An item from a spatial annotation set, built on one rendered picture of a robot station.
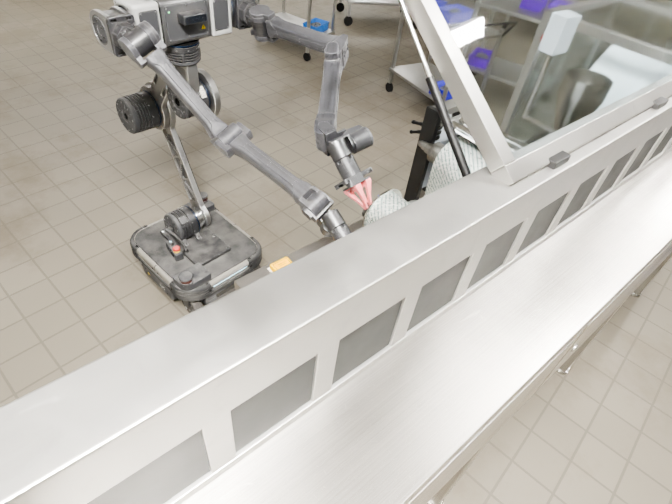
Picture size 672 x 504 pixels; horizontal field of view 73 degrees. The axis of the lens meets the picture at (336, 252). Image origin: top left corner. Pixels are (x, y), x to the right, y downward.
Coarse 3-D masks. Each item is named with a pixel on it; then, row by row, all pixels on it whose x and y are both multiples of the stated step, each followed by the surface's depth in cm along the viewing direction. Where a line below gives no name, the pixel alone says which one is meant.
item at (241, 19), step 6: (240, 0) 172; (246, 0) 173; (252, 0) 175; (240, 6) 172; (246, 6) 171; (252, 6) 172; (240, 12) 173; (246, 12) 172; (240, 18) 174; (246, 18) 173; (240, 24) 177; (246, 24) 177
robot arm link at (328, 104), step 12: (336, 48) 147; (324, 60) 148; (336, 60) 147; (324, 72) 145; (336, 72) 144; (324, 84) 141; (336, 84) 141; (324, 96) 137; (336, 96) 138; (324, 108) 134; (336, 108) 136; (324, 120) 129; (336, 120) 135; (324, 144) 129
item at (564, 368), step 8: (664, 264) 271; (656, 272) 276; (648, 280) 281; (640, 288) 287; (608, 320) 214; (600, 328) 215; (592, 336) 220; (584, 344) 226; (576, 352) 231; (568, 360) 237; (560, 368) 243; (568, 368) 243; (488, 440) 151; (480, 448) 148; (456, 480) 168; (448, 488) 174; (440, 496) 181
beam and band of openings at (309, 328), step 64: (640, 128) 91; (448, 192) 67; (512, 192) 68; (576, 192) 90; (320, 256) 55; (384, 256) 56; (448, 256) 63; (512, 256) 86; (192, 320) 46; (256, 320) 47; (320, 320) 49; (384, 320) 63; (64, 384) 40; (128, 384) 41; (192, 384) 41; (256, 384) 48; (320, 384) 60; (0, 448) 36; (64, 448) 36; (128, 448) 39; (192, 448) 48; (256, 448) 58
